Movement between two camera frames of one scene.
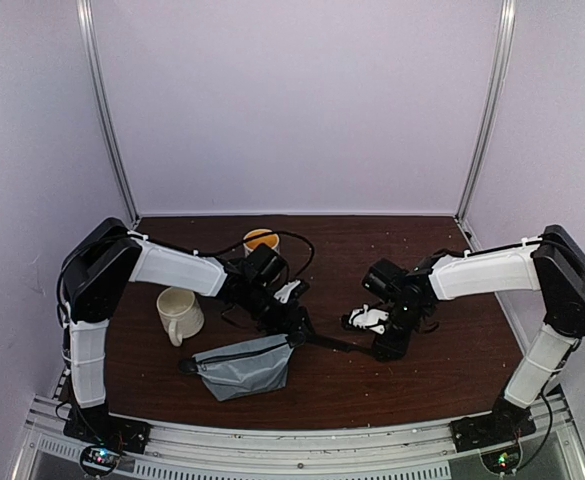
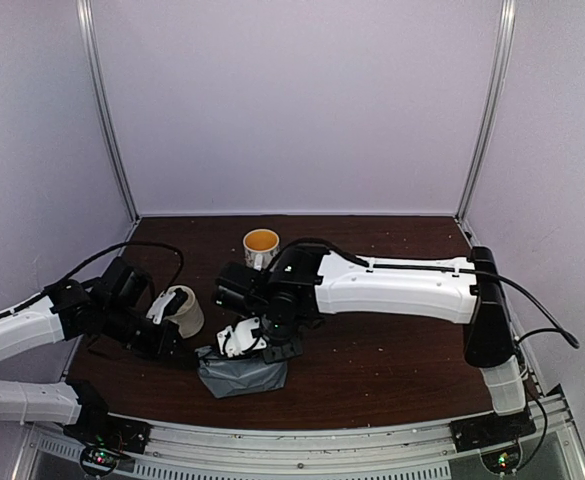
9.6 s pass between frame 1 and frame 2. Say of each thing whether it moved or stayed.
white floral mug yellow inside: stayed
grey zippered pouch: stayed
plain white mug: stayed
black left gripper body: moved
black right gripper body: moved
